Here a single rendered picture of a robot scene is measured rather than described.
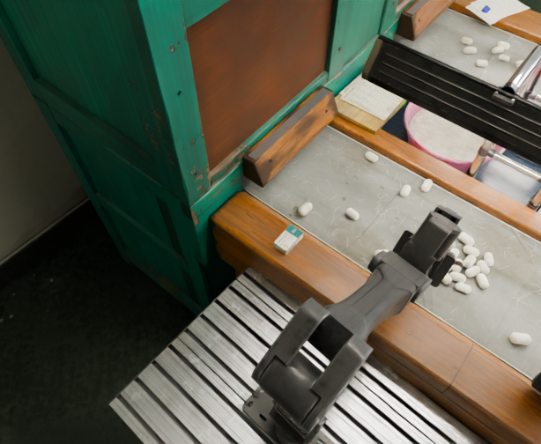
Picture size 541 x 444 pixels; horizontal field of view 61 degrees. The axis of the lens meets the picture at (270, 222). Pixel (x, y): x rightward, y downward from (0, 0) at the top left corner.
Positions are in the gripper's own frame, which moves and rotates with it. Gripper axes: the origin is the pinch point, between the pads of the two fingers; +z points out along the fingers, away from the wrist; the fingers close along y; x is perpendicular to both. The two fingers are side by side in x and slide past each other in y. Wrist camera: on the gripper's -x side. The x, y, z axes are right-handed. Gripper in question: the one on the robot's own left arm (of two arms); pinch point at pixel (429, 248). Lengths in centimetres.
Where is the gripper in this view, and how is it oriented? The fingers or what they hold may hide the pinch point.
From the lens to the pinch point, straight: 97.6
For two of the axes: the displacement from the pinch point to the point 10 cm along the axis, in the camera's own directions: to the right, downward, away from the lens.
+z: 4.8, -1.4, 8.7
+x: -4.1, 8.4, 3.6
